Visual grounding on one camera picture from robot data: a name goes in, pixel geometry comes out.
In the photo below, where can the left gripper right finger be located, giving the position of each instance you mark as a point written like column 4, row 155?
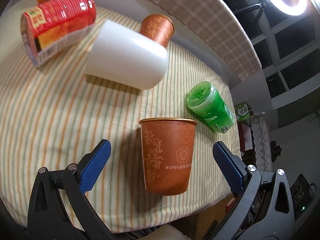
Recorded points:
column 263, row 207

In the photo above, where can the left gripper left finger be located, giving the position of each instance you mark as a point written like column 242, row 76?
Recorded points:
column 59, row 208

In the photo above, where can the orange paper cup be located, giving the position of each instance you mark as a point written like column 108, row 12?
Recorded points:
column 158, row 28
column 167, row 153

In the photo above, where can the white plastic cup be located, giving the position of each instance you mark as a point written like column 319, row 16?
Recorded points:
column 125, row 56

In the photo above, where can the white lace cloth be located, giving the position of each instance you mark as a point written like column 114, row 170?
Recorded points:
column 261, row 141

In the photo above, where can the green white tissue pack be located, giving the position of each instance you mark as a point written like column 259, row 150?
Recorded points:
column 242, row 111

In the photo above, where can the green plastic jar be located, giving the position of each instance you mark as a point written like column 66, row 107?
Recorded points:
column 205, row 101

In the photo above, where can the red snack canister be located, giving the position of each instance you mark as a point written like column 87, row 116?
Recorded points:
column 54, row 25

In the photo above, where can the plaid beige sofa backrest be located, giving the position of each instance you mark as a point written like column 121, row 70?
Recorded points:
column 215, row 24

